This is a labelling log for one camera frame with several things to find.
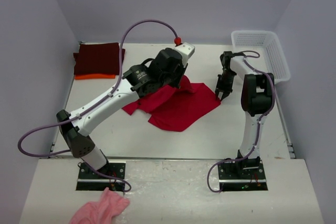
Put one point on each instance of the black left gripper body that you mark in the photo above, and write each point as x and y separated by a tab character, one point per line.
175	78

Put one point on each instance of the white plastic basket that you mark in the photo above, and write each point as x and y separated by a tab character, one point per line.
267	43

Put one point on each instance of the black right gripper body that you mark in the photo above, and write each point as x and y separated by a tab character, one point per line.
226	81

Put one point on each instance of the pink cloth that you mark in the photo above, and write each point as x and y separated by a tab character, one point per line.
109	205

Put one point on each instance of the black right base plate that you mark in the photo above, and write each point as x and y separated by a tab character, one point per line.
246	175

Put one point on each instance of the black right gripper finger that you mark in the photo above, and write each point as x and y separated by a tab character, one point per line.
217	95
224	95

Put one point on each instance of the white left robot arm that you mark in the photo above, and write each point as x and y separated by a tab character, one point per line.
77	125

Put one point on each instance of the orange folded t-shirt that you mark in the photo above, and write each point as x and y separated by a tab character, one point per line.
94	76

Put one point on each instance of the dark maroon folded t-shirt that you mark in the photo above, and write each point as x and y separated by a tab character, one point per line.
97	59

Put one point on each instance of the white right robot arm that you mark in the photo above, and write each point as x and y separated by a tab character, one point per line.
257	101

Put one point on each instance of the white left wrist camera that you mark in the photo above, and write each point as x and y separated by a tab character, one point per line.
186	50

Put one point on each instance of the red t-shirt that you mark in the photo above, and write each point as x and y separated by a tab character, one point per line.
175	109

